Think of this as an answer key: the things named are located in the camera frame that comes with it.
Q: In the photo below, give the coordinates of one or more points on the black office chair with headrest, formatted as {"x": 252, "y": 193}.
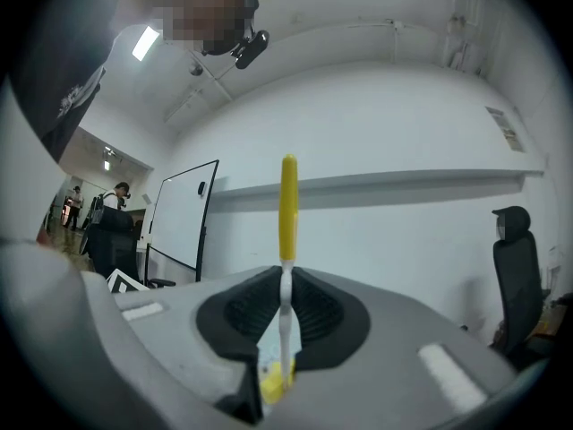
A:
{"x": 519, "y": 280}

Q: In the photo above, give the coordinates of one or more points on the person's black shirt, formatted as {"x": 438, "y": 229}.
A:
{"x": 58, "y": 61}

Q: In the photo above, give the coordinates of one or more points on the ceiling light panel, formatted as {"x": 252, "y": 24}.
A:
{"x": 145, "y": 43}

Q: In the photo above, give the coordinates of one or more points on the wall-mounted notice panel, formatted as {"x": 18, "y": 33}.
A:
{"x": 506, "y": 128}

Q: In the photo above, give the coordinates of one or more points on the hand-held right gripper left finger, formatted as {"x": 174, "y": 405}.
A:
{"x": 147, "y": 352}

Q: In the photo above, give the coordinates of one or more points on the ceiling dome sensor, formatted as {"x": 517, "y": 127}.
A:
{"x": 196, "y": 69}

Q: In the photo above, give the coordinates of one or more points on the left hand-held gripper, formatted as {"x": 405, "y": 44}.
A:
{"x": 123, "y": 282}

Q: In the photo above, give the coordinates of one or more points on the black low-back office chair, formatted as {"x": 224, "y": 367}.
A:
{"x": 112, "y": 244}

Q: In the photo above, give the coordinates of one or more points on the black whiteboard eraser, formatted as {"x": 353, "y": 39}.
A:
{"x": 202, "y": 188}

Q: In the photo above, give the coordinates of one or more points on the person's head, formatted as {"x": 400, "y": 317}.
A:
{"x": 201, "y": 11}

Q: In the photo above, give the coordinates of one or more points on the white wall pipes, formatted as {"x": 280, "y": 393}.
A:
{"x": 463, "y": 52}

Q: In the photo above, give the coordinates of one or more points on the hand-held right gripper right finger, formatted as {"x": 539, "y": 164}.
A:
{"x": 394, "y": 374}

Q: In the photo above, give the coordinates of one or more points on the black-framed whiteboard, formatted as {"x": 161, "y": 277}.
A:
{"x": 181, "y": 215}

